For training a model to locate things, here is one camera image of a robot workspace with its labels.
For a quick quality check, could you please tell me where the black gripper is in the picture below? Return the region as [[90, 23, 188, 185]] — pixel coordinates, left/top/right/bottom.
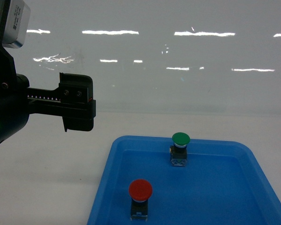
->
[[0, 43, 96, 144]]

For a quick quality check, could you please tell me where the red mushroom push button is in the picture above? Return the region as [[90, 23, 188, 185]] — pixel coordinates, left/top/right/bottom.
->
[[128, 179, 153, 221]]

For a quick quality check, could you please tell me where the green mushroom push button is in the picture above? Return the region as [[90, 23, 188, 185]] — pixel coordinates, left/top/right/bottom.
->
[[170, 132, 190, 167]]

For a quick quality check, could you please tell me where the blue plastic tray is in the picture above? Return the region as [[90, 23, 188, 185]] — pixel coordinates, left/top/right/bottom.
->
[[88, 136, 281, 225]]

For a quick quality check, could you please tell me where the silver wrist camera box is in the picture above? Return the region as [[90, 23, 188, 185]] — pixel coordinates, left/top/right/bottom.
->
[[2, 0, 30, 49]]

